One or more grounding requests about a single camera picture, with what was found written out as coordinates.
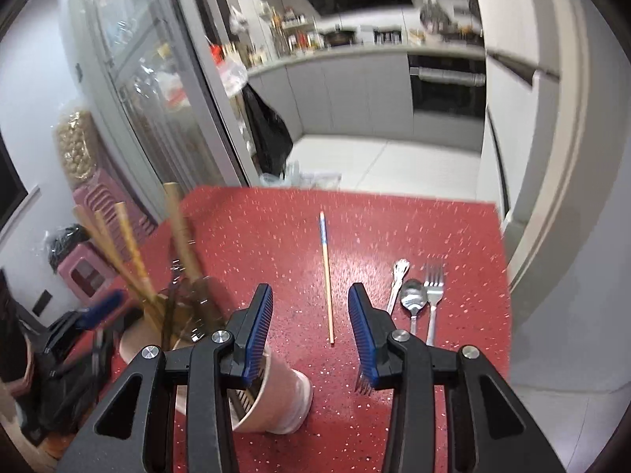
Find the metal spoon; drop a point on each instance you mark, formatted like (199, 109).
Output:
(413, 295)

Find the plain metal fork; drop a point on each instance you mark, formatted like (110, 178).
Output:
(434, 300)

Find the black wall socket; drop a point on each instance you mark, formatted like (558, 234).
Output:
(42, 303)

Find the small black plastic bag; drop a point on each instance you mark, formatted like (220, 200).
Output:
(66, 246)

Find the mauve plastic stool stack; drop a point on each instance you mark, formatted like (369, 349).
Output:
(116, 207)

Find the grey kitchen counter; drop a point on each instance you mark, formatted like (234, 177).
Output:
(340, 93)

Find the clear plastic bags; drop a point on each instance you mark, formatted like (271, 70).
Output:
(305, 175)

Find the patterned wooden chopstick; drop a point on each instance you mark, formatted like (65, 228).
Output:
(129, 246)
(106, 237)

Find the pink plastic stool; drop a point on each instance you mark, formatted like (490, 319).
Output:
(86, 276)

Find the white tall cabinet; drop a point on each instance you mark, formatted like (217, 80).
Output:
(532, 133)

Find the clear bag of nuts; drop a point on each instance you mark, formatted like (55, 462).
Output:
(74, 148)

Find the rack of spice bottles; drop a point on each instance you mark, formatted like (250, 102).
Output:
(296, 34)

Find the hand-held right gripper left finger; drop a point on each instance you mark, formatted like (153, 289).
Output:
(261, 330)

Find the blue patterned chopstick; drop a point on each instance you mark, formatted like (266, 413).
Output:
(326, 276)

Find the black built-in oven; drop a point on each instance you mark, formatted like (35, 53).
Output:
(446, 86)

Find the beige utensil holder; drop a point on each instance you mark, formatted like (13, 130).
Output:
(281, 394)

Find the white and red plastic bag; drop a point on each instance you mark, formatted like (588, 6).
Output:
(231, 71)

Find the dark translucent plastic spoon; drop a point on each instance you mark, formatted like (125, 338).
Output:
(177, 300)
(206, 305)

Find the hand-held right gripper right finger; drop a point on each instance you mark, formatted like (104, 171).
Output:
(362, 335)

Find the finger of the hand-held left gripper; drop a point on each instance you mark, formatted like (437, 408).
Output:
(101, 308)

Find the black wok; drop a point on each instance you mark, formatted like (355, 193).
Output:
(340, 38)

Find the plain wooden chopstick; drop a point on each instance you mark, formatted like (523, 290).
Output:
(180, 226)
(84, 220)

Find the glass door cabinet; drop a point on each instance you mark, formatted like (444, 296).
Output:
(143, 74)

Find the black hanging plastic bag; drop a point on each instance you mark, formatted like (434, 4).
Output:
(266, 133)

